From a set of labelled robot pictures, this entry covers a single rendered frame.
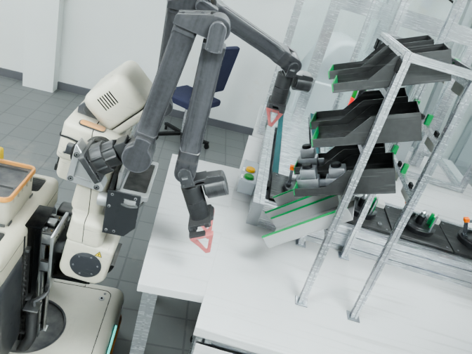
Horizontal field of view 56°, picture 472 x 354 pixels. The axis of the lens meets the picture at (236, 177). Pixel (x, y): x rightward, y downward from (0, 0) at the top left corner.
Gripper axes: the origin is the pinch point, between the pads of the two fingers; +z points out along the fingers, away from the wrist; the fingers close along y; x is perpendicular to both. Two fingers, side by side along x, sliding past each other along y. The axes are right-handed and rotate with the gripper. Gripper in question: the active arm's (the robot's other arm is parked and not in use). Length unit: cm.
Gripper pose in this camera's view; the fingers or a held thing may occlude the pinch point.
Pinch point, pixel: (270, 123)
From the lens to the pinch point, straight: 168.2
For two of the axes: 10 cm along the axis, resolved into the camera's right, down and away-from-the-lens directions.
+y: 1.3, -4.4, 8.9
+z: -2.4, 8.6, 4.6
